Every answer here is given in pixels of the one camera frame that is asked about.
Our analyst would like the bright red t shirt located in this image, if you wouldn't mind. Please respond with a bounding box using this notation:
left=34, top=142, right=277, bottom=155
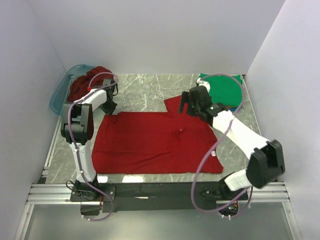
left=92, top=96, right=217, bottom=174

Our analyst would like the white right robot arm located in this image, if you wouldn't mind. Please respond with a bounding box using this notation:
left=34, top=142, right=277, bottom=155
left=178, top=85, right=286, bottom=200

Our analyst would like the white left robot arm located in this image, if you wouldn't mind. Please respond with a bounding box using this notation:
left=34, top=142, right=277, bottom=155
left=60, top=78, right=118, bottom=201

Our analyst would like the green folded t shirt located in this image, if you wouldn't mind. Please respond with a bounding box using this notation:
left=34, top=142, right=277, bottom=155
left=198, top=73, right=242, bottom=107

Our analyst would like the dark red t shirt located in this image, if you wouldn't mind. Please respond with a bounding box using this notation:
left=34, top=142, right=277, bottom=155
left=67, top=66, right=114, bottom=102

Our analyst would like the blue transparent plastic bin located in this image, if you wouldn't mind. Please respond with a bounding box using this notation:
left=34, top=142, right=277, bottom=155
left=50, top=64, right=95, bottom=116

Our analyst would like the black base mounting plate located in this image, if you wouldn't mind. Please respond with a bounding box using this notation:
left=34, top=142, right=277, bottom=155
left=70, top=181, right=241, bottom=215

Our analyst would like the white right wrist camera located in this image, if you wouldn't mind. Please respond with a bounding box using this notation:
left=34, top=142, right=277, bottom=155
left=196, top=78, right=211, bottom=93

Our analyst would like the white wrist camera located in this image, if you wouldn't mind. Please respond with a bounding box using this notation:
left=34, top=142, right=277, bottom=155
left=196, top=78, right=211, bottom=93
left=87, top=85, right=105, bottom=92

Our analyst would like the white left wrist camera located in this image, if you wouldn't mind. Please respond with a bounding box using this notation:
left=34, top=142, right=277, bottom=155
left=87, top=85, right=105, bottom=92

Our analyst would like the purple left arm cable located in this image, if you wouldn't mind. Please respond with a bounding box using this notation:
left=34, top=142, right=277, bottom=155
left=68, top=72, right=120, bottom=223

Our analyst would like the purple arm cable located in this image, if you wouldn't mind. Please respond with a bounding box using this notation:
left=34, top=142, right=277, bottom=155
left=68, top=72, right=120, bottom=223
left=191, top=73, right=254, bottom=220

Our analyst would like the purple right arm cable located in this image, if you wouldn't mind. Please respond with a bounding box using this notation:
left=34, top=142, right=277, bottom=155
left=191, top=73, right=254, bottom=220

